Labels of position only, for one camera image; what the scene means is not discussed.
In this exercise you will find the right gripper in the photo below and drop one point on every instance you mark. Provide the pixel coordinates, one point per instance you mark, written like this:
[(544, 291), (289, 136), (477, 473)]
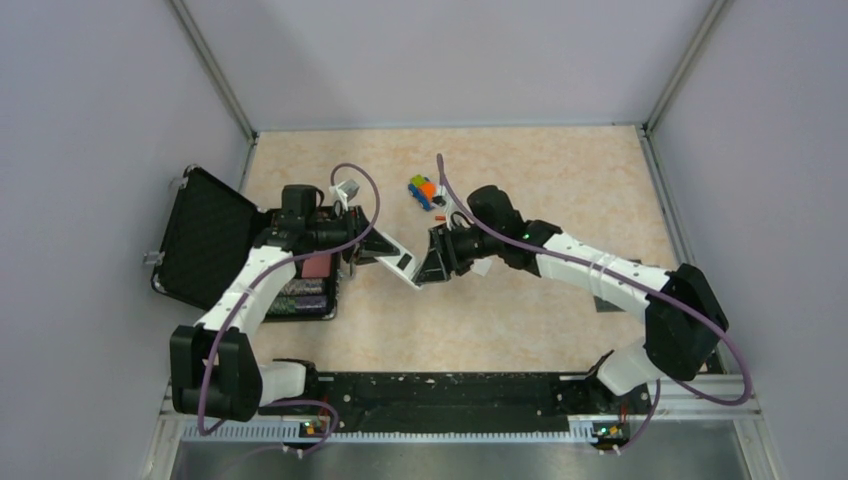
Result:
[(442, 260)]

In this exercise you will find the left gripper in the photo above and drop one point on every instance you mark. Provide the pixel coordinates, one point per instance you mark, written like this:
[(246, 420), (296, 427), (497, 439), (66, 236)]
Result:
[(374, 244)]

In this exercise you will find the white remote control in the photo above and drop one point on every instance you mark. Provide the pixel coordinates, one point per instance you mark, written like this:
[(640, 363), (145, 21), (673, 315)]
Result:
[(404, 265)]

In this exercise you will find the white battery cover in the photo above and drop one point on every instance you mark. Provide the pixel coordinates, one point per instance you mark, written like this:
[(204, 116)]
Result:
[(481, 266)]

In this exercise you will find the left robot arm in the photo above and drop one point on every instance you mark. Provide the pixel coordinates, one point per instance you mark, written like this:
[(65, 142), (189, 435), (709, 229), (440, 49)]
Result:
[(214, 371)]

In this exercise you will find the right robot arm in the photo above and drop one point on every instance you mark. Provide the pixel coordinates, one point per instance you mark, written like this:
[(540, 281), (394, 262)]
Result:
[(681, 315)]

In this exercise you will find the colourful toy car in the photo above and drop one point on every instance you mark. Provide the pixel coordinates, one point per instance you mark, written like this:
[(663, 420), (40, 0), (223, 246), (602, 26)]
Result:
[(423, 190)]

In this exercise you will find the black open case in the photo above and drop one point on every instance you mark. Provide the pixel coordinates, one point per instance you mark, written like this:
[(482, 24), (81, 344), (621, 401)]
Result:
[(210, 230)]

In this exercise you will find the grey brick baseplate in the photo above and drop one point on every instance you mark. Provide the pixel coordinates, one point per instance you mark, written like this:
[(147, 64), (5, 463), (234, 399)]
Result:
[(609, 305)]

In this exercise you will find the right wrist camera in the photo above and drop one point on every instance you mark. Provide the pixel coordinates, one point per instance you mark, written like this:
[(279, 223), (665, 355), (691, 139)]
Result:
[(452, 216)]

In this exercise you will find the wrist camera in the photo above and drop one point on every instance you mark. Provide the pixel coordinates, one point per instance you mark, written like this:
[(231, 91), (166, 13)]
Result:
[(452, 216), (344, 192)]

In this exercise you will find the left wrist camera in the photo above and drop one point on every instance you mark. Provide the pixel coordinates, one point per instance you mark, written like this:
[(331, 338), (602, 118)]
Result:
[(344, 192)]

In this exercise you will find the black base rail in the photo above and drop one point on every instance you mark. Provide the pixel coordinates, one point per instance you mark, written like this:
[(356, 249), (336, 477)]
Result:
[(473, 405)]

